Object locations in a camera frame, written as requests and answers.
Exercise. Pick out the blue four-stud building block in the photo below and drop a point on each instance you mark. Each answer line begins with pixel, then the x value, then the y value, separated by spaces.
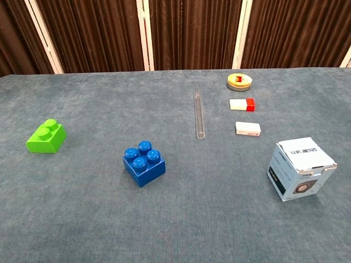
pixel 142 170

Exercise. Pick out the round yellow tin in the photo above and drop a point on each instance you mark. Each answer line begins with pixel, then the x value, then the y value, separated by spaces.
pixel 239 80

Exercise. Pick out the light blue cardboard carton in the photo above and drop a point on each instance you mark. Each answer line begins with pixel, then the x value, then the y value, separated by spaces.
pixel 296 164

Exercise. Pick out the white and red small box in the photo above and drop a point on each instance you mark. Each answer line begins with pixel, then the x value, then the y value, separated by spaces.
pixel 238 104

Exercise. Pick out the green toy brick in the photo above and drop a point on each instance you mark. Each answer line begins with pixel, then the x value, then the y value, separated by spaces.
pixel 45 142

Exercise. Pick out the thin metal rod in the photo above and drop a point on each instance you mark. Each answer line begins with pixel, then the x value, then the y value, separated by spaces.
pixel 198 115

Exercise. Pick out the brown curtain screen panel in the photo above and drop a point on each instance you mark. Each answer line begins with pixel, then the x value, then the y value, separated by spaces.
pixel 93 33
pixel 192 33
pixel 16 35
pixel 347 59
pixel 296 30

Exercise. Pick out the blue-grey table cloth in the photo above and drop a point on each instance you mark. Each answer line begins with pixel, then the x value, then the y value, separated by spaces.
pixel 175 219

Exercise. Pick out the plain white small box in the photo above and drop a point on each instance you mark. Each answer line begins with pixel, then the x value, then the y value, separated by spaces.
pixel 246 128

